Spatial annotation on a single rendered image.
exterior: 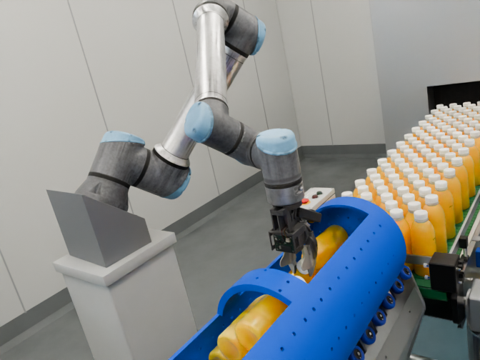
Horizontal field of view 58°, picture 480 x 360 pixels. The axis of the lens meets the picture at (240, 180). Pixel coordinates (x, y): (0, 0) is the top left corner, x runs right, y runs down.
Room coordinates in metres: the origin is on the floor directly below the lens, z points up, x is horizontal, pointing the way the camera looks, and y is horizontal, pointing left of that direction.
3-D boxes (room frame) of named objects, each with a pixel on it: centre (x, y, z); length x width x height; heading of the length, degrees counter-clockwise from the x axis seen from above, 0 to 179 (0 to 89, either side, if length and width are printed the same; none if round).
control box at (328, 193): (1.53, -0.25, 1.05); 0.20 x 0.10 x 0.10; 140
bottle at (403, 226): (1.24, -0.46, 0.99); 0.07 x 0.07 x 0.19
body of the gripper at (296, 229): (0.98, -0.09, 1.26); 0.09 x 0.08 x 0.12; 140
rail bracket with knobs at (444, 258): (1.09, -0.52, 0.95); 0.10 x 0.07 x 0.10; 50
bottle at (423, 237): (1.20, -0.51, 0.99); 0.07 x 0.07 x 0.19
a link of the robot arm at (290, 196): (0.98, -0.10, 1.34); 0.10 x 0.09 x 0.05; 50
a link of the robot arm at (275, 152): (0.99, -0.10, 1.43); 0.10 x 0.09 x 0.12; 23
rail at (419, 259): (1.25, -0.39, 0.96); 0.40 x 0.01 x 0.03; 50
